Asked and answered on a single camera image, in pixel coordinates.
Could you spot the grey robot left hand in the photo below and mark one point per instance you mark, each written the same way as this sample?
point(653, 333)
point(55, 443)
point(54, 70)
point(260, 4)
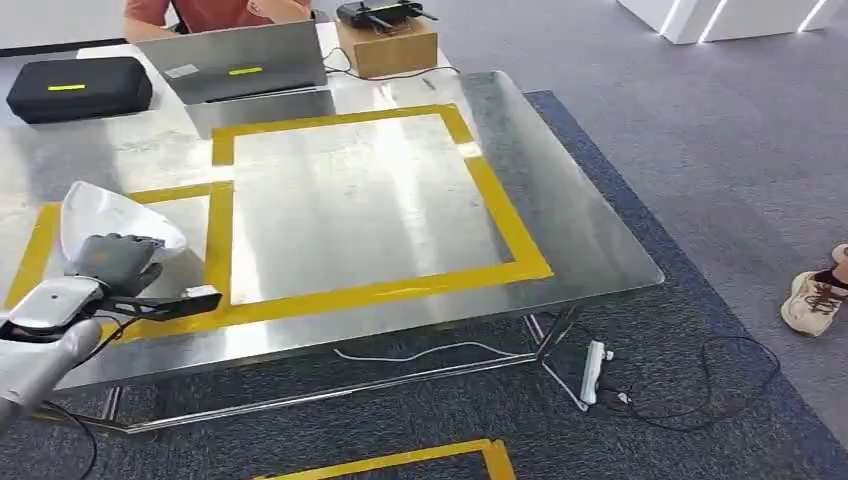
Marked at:
point(116, 262)

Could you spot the white plastic panel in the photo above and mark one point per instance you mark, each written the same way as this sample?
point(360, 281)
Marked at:
point(109, 212)

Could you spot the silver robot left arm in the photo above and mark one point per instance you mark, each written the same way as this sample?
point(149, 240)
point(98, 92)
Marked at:
point(40, 331)

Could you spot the small yellow tape square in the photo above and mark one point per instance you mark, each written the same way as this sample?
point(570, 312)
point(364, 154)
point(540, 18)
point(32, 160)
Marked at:
point(30, 258)

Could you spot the black zip case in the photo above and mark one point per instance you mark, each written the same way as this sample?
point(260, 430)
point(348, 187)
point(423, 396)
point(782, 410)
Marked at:
point(79, 89)

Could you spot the grey laptop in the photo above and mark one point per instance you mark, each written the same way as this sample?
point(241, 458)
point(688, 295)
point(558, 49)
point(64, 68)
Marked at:
point(232, 63)

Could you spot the steel table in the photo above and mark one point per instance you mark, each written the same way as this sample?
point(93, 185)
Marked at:
point(371, 199)

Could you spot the person at table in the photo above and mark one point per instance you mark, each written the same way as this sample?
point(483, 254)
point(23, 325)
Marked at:
point(199, 12)

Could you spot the cardboard box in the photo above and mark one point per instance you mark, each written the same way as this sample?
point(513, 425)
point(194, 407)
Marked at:
point(391, 50)

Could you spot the black remote controller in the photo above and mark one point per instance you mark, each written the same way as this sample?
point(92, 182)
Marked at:
point(374, 12)

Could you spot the large yellow tape square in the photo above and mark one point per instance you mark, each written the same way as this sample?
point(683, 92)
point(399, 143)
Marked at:
point(510, 232)

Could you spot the yellow floor tape corner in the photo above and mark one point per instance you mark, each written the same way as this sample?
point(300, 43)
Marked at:
point(464, 457)

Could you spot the white power strip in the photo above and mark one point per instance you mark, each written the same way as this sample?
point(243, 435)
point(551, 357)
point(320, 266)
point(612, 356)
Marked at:
point(591, 374)

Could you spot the white lit display blocks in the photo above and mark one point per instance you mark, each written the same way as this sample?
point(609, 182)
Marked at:
point(729, 20)

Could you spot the person's foot in sneaker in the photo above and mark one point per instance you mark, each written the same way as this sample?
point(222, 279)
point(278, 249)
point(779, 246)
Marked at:
point(811, 301)

